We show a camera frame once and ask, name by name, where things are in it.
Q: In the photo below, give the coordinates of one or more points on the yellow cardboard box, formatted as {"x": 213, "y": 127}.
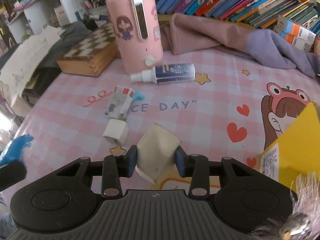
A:
{"x": 296, "y": 152}

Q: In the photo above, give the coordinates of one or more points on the wooden chess board box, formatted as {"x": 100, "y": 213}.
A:
{"x": 91, "y": 56}

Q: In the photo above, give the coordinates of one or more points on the white paper sheets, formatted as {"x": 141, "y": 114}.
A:
{"x": 20, "y": 67}

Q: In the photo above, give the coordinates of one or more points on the orange white boxes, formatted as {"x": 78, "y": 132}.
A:
{"x": 295, "y": 34}

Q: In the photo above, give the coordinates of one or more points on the row of leaning books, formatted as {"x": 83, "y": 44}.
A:
{"x": 260, "y": 14}

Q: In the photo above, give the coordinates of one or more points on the pink purple cloth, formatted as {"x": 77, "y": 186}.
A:
{"x": 185, "y": 33}

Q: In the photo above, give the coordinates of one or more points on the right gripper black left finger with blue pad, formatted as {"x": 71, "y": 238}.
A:
{"x": 114, "y": 168}

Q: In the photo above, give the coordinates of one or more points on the blue glove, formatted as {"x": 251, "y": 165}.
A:
{"x": 13, "y": 151}

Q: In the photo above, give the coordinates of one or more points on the small white cube eraser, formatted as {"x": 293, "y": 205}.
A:
{"x": 116, "y": 131}

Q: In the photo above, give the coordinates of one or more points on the pink checkered tablecloth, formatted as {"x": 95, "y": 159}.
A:
{"x": 218, "y": 116}

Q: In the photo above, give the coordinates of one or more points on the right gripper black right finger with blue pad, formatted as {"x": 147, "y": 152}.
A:
{"x": 196, "y": 167}

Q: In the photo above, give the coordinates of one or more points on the teal plastic piece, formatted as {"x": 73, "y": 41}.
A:
{"x": 138, "y": 96}

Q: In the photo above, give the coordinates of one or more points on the white shelf unit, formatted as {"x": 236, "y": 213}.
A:
{"x": 33, "y": 15}

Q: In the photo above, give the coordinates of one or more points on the white blue spray bottle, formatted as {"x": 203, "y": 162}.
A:
{"x": 166, "y": 73}

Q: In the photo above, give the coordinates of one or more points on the beige sponge block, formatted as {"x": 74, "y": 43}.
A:
{"x": 156, "y": 152}

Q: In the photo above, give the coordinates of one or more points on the pink cylindrical humidifier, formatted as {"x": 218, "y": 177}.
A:
{"x": 137, "y": 32}

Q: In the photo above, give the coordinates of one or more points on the small white red packet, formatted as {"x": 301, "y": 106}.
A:
{"x": 119, "y": 103}

